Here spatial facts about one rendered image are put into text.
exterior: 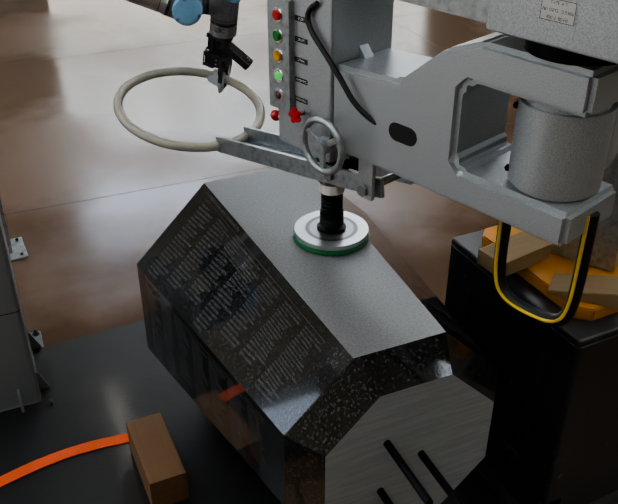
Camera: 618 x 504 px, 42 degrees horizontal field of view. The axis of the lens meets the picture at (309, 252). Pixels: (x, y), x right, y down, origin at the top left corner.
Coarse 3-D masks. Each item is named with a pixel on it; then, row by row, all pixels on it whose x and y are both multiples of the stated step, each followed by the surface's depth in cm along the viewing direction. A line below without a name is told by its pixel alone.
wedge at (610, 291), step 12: (564, 276) 230; (588, 276) 227; (600, 276) 226; (612, 276) 225; (552, 288) 225; (564, 288) 224; (588, 288) 222; (600, 288) 221; (612, 288) 220; (588, 300) 221; (600, 300) 219; (612, 300) 218
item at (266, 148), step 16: (224, 144) 247; (240, 144) 240; (256, 144) 252; (272, 144) 247; (256, 160) 237; (272, 160) 231; (288, 160) 226; (304, 160) 221; (304, 176) 223; (320, 176) 218; (336, 176) 213; (352, 176) 208; (384, 176) 207
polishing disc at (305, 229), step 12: (312, 216) 238; (348, 216) 238; (300, 228) 232; (312, 228) 232; (348, 228) 232; (360, 228) 232; (300, 240) 228; (312, 240) 226; (324, 240) 226; (336, 240) 226; (348, 240) 226; (360, 240) 227
